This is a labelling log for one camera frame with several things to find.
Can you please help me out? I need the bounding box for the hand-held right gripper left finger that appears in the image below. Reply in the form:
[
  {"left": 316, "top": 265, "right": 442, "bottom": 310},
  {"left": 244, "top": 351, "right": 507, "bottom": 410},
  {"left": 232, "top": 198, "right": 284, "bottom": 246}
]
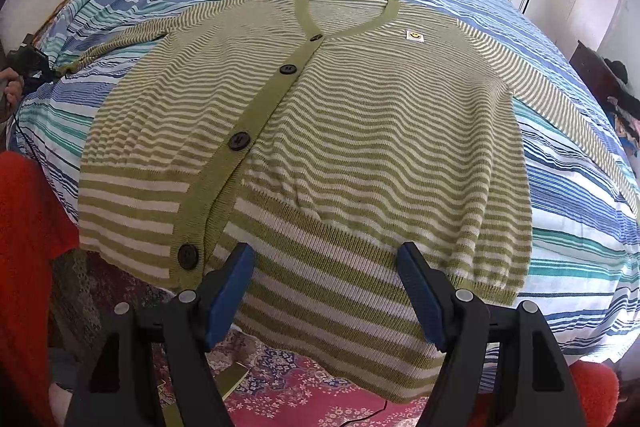
[{"left": 65, "top": 242, "right": 257, "bottom": 427}]

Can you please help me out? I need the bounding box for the black cable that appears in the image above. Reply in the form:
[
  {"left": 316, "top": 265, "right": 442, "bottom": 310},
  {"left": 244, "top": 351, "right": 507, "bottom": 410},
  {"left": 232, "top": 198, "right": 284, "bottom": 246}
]
[{"left": 325, "top": 399, "right": 392, "bottom": 427}]

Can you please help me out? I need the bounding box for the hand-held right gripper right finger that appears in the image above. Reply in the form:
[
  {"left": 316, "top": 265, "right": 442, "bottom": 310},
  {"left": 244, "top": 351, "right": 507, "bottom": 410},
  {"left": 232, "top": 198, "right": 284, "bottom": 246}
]
[{"left": 396, "top": 241, "right": 588, "bottom": 427}]

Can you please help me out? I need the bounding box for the green striped knit cardigan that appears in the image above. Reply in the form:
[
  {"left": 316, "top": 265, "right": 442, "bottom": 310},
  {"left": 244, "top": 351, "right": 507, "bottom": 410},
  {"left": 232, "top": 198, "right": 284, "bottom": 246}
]
[{"left": 55, "top": 0, "right": 640, "bottom": 405}]

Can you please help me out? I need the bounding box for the dark wooden furniture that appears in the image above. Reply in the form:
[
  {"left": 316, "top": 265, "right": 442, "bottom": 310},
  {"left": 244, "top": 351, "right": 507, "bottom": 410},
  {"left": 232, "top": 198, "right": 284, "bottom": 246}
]
[{"left": 570, "top": 39, "right": 632, "bottom": 128}]

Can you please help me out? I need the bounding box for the person's left hand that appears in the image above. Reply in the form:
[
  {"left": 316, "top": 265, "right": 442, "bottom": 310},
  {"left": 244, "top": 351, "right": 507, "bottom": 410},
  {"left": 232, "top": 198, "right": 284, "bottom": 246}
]
[{"left": 0, "top": 67, "right": 25, "bottom": 106}]

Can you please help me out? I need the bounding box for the red fleece garment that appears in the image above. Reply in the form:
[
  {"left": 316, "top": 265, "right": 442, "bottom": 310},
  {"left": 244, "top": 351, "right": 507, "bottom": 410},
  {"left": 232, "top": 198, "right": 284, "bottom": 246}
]
[{"left": 0, "top": 151, "right": 622, "bottom": 427}]

